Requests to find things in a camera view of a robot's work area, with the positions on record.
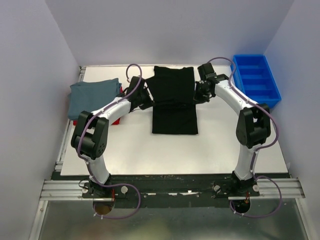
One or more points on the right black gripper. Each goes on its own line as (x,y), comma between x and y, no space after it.
(198,98)

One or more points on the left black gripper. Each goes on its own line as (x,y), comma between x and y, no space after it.
(149,102)

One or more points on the black floral print t-shirt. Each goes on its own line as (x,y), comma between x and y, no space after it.
(174,110)

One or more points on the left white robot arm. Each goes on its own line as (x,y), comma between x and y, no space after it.
(90,135)

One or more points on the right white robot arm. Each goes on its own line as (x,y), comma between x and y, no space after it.
(253,124)

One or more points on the blue plastic bin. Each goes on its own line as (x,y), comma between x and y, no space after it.
(254,78)

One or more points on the folded teal t-shirt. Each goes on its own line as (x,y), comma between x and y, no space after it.
(91,96)

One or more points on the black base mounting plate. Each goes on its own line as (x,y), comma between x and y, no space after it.
(169,190)

